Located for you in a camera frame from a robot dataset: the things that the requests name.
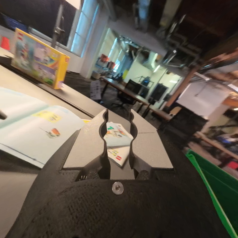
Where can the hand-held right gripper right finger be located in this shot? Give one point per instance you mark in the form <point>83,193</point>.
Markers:
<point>152,148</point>

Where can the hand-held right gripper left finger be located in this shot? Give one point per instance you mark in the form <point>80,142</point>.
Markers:
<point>87,146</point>

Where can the pale blue instruction booklet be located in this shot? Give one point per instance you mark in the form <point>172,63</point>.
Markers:
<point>27,133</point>

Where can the green plastic bin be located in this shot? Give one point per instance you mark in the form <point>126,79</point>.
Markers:
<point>219,186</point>

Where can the yellow lego box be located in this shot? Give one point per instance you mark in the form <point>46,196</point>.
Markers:
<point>40,61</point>

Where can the small white leaflet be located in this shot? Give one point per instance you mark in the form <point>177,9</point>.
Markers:
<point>119,156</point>

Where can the long wooden desk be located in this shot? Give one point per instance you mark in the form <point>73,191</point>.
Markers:
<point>163,112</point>

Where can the black monitor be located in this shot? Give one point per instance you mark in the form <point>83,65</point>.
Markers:
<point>158,92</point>
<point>133,86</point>

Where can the white paper sign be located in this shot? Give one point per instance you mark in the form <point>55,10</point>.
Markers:
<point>95,90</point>

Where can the metal stand pole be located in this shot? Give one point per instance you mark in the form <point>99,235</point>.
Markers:
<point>57,27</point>

